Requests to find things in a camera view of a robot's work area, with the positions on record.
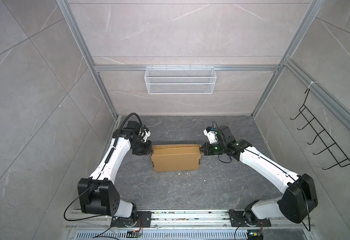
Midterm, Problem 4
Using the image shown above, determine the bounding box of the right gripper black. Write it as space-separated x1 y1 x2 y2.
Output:
199 142 226 156

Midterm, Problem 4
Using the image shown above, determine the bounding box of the brown cardboard box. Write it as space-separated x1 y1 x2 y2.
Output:
151 144 201 172

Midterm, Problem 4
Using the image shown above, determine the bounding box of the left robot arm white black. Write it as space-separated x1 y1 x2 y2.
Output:
78 121 153 219

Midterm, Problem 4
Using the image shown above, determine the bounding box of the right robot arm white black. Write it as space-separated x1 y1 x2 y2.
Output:
200 126 318 225

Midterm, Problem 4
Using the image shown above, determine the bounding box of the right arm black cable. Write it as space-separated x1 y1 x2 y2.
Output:
212 121 312 232

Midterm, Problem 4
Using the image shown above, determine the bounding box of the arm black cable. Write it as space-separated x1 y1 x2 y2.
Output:
212 121 312 232
63 112 144 222

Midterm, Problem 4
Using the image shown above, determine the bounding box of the white wire mesh basket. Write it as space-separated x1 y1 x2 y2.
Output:
145 67 217 95

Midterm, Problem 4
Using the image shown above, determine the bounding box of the aluminium mounting rail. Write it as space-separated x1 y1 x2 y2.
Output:
59 209 320 240

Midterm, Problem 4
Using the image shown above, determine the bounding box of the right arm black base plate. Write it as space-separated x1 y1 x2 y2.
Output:
228 210 271 227

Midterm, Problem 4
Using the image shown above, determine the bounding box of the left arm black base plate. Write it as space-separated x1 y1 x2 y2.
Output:
112 211 152 228

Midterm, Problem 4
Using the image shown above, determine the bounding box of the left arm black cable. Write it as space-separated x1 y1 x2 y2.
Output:
63 112 144 222

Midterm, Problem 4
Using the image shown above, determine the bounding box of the black wire hook rack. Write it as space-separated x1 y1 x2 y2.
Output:
290 89 350 170

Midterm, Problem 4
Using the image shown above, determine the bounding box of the aluminium frame post left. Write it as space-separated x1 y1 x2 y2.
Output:
57 0 118 119

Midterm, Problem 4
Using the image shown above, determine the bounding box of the aluminium frame post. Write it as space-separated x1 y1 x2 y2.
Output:
57 0 118 119
251 0 325 118

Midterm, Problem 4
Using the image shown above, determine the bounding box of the aluminium frame post right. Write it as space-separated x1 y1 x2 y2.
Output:
251 0 325 118

